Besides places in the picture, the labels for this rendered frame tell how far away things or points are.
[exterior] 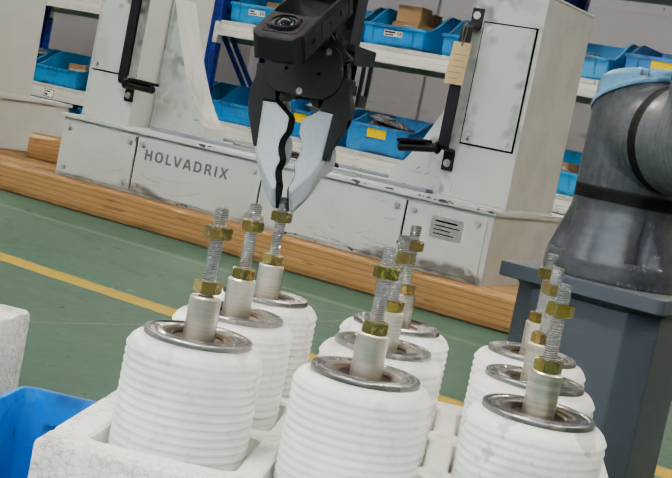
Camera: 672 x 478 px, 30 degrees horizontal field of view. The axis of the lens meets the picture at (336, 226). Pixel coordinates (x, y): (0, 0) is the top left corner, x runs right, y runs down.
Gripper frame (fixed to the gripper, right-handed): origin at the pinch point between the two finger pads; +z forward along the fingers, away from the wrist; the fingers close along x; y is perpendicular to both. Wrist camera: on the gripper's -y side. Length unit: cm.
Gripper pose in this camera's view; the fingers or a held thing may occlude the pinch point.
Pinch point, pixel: (282, 194)
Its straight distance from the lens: 108.5
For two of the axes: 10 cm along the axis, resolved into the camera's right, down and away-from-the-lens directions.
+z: -1.9, 9.8, 0.9
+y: 3.3, -0.2, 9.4
